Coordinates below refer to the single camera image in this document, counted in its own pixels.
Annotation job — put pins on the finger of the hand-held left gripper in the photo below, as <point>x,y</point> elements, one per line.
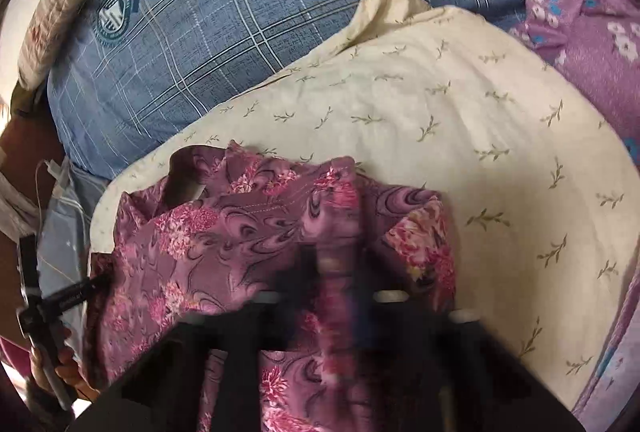
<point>75,294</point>

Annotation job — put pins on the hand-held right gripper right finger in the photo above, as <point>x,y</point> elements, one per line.
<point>361,312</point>

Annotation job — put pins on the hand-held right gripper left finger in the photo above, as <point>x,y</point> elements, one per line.
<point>297,284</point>

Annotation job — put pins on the pink floral shirt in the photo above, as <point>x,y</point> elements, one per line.
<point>210,232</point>

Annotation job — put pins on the person's left hand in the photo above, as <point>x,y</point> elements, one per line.
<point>67,374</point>

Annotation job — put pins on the light blue star bedsheet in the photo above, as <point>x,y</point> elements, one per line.
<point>70,232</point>

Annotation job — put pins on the cream leaf print pillow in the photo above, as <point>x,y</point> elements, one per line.
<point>450,136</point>

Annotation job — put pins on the olive green cloth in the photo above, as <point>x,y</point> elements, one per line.
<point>27,99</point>

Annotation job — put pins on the blue plaid quilt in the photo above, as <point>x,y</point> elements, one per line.
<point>225,36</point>

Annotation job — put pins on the beige plaid floral blanket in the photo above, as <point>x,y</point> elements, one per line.
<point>65,1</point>

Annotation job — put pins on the purple floral garment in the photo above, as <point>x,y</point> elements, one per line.
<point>590,61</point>

